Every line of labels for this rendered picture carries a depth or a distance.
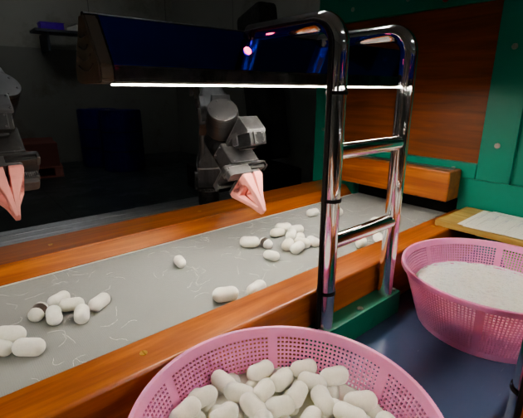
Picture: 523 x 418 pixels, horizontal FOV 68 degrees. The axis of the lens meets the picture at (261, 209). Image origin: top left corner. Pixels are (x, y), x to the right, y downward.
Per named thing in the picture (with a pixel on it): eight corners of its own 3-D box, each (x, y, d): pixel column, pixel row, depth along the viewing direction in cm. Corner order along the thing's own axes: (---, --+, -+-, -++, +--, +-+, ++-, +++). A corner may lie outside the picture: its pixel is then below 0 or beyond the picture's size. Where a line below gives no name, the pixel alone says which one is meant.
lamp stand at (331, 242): (236, 306, 67) (230, 23, 54) (315, 273, 79) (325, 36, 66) (319, 362, 53) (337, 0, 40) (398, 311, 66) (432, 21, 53)
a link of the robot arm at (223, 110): (249, 120, 72) (241, 75, 77) (202, 120, 70) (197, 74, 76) (242, 157, 82) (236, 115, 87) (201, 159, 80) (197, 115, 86)
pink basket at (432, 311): (417, 371, 52) (426, 308, 49) (383, 279, 77) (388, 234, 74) (640, 391, 48) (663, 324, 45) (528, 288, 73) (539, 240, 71)
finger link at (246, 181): (290, 196, 74) (266, 161, 78) (261, 204, 70) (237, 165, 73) (274, 217, 79) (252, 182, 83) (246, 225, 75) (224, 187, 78)
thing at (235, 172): (281, 199, 73) (256, 162, 76) (251, 206, 69) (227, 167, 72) (265, 220, 78) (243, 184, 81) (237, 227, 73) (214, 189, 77)
